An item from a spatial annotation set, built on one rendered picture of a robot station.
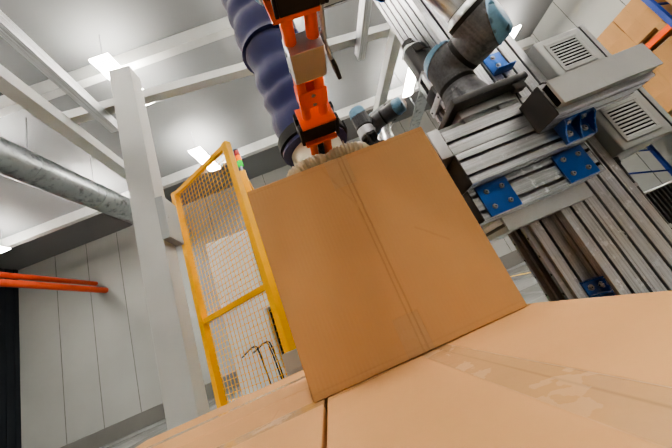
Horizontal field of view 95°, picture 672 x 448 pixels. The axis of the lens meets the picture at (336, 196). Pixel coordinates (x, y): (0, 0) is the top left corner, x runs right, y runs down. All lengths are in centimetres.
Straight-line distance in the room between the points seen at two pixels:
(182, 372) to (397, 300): 164
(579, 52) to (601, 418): 128
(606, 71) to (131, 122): 263
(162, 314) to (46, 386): 1202
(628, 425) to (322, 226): 48
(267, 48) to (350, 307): 90
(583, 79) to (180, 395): 212
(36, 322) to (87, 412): 347
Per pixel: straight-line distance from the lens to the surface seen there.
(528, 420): 28
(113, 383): 1272
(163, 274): 217
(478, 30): 103
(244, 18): 130
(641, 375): 31
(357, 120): 137
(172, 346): 210
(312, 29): 56
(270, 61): 113
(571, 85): 94
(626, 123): 134
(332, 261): 59
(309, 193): 63
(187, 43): 672
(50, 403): 1397
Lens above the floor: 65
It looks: 20 degrees up
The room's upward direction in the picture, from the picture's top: 23 degrees counter-clockwise
